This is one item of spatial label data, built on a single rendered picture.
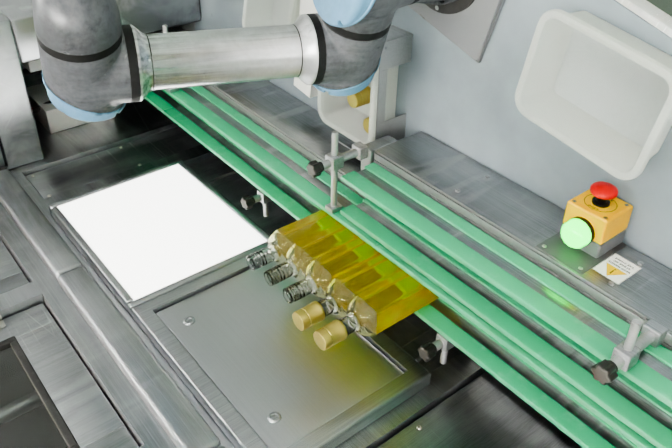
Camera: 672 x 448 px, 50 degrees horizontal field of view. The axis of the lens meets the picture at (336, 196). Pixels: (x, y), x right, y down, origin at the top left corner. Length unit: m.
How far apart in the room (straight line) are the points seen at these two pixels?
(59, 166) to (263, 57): 0.96
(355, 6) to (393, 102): 0.36
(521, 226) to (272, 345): 0.49
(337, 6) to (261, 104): 0.63
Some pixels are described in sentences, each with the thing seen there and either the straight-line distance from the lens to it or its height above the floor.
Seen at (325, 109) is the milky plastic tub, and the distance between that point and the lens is 1.51.
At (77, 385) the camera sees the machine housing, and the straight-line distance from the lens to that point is 1.40.
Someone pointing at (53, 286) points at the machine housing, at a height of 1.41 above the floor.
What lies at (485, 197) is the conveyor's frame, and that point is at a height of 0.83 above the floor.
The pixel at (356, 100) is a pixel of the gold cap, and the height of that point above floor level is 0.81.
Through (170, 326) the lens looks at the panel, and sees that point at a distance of 1.40.
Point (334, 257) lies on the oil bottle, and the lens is 1.27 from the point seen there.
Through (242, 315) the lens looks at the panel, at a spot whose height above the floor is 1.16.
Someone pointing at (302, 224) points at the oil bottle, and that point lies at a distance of 1.36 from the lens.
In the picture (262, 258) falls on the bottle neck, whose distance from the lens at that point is 1.31.
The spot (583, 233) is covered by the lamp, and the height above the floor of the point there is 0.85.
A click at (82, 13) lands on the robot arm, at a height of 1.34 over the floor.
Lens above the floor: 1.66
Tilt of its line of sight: 32 degrees down
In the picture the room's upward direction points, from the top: 113 degrees counter-clockwise
